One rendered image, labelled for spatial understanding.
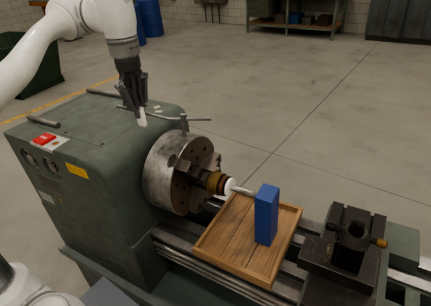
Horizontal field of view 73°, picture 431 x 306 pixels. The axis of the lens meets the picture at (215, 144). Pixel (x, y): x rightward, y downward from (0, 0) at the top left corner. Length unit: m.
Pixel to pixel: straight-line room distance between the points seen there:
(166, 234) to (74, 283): 1.24
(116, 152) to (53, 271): 1.60
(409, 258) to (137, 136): 0.99
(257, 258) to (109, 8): 0.90
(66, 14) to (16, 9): 10.54
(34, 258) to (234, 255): 1.87
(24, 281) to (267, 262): 0.74
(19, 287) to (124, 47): 0.72
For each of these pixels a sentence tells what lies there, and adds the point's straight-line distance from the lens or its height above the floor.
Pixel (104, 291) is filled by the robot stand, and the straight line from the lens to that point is 1.31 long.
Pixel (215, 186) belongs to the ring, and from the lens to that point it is 1.04.
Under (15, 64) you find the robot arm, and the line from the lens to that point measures 0.73.
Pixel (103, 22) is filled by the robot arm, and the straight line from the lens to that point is 0.89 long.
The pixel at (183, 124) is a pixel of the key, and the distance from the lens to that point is 1.05.
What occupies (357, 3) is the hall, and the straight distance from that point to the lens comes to 7.44.
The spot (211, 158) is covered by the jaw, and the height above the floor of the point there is 1.11.
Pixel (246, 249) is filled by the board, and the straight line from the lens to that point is 1.13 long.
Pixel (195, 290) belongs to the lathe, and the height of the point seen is 0.54.
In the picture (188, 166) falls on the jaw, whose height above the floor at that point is 1.19.
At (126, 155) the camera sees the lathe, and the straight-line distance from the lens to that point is 1.05.
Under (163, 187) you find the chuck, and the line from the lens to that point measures 1.02.
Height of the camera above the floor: 1.79
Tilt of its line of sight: 34 degrees down
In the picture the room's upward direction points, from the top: 6 degrees counter-clockwise
